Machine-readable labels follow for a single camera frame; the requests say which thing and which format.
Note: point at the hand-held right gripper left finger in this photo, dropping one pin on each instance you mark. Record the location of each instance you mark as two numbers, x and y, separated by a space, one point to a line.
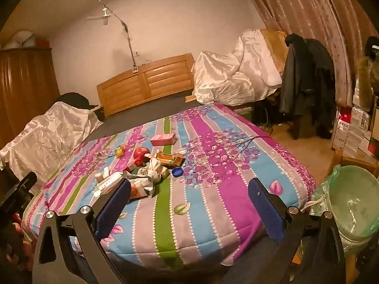
114 205

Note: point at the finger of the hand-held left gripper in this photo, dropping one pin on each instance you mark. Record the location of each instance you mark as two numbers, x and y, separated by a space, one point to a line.
23 185

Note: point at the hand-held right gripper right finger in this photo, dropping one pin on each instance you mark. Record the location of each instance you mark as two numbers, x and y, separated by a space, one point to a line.
266 210

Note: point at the blue plastic lid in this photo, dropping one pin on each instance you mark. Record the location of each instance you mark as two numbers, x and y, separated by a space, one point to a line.
177 172

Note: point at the bin with green liner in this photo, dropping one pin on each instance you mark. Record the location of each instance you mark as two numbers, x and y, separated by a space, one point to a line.
349 189

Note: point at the person's left hand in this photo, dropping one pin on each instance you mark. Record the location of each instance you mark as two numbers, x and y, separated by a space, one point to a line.
19 242

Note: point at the orange white packet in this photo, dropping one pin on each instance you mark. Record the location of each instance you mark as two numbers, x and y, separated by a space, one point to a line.
138 190

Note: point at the small white bottle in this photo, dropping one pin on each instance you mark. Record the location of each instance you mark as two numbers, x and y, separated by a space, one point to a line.
102 174

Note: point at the dark green cloth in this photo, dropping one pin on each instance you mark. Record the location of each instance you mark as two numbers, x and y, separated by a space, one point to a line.
136 170

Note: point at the yellow wrapper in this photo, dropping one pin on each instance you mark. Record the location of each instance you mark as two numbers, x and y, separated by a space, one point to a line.
119 151

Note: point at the red apple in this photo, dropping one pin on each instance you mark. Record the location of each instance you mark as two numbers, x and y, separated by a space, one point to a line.
141 155

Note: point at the small white satin sheet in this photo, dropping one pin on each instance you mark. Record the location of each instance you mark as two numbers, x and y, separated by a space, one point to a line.
50 133

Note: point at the floral striped blanket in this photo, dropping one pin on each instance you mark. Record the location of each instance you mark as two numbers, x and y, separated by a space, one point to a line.
207 201

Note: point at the gold foil box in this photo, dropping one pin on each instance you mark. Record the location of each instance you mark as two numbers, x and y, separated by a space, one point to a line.
170 159

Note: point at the pink box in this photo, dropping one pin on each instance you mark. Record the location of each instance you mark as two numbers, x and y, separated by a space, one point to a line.
163 139

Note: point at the small brown box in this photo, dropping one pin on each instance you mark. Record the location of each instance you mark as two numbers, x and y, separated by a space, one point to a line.
303 130

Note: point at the wooden stool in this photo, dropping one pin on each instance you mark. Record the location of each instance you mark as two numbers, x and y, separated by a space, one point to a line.
346 158

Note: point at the wooden wardrobe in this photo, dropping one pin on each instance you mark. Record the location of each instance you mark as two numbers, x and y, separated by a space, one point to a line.
23 88

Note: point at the green plastic bin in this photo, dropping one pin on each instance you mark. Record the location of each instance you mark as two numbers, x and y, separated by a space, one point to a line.
244 114

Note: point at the black cloth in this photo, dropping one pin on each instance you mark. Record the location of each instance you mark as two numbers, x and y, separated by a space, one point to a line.
74 99

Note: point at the grey mattress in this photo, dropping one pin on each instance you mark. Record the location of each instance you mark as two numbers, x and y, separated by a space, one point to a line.
148 109

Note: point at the red white cardboard case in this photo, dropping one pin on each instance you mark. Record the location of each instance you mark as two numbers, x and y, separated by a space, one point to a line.
343 130

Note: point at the small wooden board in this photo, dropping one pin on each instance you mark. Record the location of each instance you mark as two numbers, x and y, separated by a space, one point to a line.
190 98

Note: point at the wooden headboard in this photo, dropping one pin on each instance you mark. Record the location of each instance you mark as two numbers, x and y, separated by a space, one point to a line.
154 80

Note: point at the stack of white packages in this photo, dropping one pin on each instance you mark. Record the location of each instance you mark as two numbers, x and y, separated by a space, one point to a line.
364 118

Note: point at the black coat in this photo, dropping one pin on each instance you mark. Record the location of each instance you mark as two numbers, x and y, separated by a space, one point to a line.
291 74

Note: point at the large white satin sheet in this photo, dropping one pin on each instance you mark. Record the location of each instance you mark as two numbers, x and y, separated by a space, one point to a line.
231 74

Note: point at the dark grey jacket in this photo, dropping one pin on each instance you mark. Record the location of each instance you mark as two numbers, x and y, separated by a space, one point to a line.
321 80

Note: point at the red storage box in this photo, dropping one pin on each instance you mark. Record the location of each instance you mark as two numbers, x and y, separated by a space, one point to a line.
41 43

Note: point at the white plastic bag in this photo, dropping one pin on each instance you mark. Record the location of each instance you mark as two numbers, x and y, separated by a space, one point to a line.
22 40

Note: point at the tan padded cloth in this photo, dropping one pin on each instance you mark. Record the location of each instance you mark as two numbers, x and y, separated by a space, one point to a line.
275 41

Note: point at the pink patterned curtain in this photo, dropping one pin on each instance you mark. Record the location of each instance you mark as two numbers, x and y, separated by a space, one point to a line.
311 11

